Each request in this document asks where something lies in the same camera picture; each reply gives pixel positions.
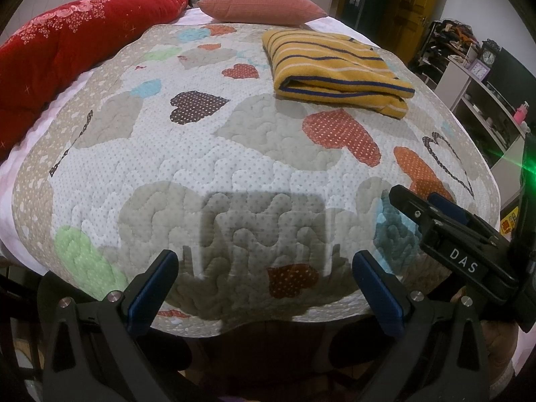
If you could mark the red embroidered quilt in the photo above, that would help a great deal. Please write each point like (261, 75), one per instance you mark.
(46, 55)

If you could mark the heart patterned bed quilt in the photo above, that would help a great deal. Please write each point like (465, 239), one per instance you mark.
(179, 143)

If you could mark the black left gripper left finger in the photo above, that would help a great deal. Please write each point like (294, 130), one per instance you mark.
(94, 347)

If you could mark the person's right hand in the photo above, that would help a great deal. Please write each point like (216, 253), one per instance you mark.
(501, 343)

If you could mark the small desk clock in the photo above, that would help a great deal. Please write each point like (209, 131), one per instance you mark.
(485, 59)

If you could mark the white shelf unit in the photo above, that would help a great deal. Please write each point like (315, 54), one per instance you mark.
(490, 125)

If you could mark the pink arched headboard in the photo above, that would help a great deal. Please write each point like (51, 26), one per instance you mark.
(26, 11)

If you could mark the black television screen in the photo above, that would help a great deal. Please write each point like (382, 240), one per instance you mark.
(514, 82)

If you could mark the pink pillow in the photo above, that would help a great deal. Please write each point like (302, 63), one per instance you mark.
(276, 12)

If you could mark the yellow striped knit sweater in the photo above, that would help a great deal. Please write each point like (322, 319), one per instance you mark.
(330, 68)

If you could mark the wooden door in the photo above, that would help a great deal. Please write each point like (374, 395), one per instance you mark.
(395, 25)

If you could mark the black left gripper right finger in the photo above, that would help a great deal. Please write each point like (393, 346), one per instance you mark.
(436, 350)

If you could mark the pink bottle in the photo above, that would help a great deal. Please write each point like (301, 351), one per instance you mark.
(521, 113)

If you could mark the cluttered black rack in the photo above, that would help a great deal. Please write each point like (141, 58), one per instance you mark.
(444, 38)

